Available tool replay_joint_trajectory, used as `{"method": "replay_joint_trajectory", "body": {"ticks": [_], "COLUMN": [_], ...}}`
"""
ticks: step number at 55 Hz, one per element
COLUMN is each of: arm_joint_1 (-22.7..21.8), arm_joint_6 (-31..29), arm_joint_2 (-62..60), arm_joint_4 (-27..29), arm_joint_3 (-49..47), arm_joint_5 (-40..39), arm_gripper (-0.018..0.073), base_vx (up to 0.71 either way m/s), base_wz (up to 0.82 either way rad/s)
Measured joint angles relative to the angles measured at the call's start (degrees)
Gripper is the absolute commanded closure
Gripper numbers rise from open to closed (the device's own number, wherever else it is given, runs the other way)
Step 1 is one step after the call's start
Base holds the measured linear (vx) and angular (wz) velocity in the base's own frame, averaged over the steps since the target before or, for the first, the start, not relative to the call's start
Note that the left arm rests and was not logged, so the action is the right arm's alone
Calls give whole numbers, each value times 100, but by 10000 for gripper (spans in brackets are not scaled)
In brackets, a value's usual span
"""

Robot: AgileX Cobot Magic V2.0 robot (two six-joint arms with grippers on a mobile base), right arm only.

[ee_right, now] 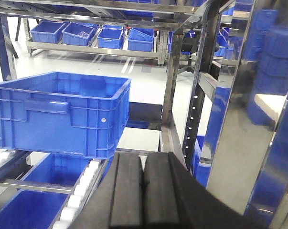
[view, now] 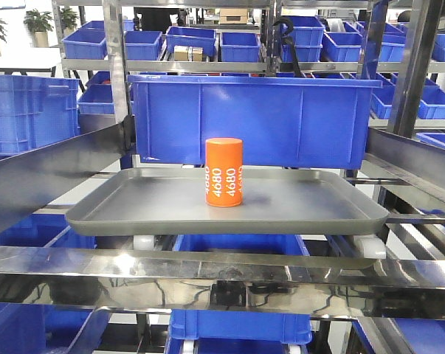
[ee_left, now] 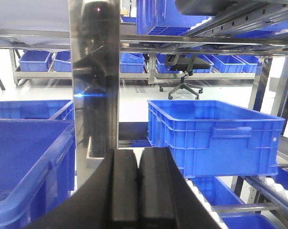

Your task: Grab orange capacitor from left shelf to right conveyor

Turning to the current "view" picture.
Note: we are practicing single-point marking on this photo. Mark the cardboard box on shelf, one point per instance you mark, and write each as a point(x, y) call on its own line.
point(188, 53)

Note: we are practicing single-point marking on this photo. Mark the orange cylindrical capacitor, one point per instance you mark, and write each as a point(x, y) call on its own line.
point(223, 171)

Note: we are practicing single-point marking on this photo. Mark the potted green plant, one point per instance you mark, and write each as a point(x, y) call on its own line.
point(38, 24)

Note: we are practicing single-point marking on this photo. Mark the stainless steel shelf rack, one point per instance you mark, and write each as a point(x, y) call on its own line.
point(298, 201)

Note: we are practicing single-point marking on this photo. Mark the large blue bin behind tray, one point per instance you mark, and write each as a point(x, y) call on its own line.
point(282, 121)

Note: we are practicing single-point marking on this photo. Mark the blue crate at left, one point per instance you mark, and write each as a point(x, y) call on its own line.
point(36, 111)

